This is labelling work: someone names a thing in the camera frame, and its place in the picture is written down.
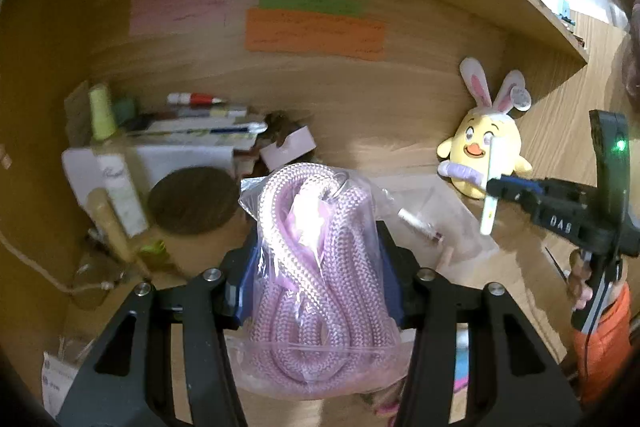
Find pink wooden stick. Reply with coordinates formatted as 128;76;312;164
435;246;454;273

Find pink rope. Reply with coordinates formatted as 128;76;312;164
224;161;417;400

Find clear plastic storage bin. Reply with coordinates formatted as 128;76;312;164
240;164;498;275

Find white tube with red cap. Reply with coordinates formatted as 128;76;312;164
397;208;442;245

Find right hand orange sleeve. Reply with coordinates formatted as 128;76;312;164
566;248;626;313

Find yellow chick bunny plush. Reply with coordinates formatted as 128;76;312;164
436;57;533;199

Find black tweezers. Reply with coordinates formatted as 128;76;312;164
544;246;568;283

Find brown mug with lid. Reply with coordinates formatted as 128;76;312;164
146;167;240;235

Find white lotion bottle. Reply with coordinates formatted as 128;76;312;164
96;154;149;237

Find small pink white box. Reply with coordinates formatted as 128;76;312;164
259;126;316;171

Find stack of books and papers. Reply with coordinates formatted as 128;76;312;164
62;116;267;192

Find yellow green bottle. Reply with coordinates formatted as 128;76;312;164
89;84;118;142

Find orange sticky note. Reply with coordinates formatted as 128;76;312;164
244;8;385;62

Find red white marker pen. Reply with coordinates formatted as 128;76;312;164
166;92;224;106

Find green sticky note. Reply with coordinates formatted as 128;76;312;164
258;0;364;17

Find pink sticky note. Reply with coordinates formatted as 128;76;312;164
129;0;229;37

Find white charging cable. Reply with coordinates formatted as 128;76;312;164
0;231;115;295

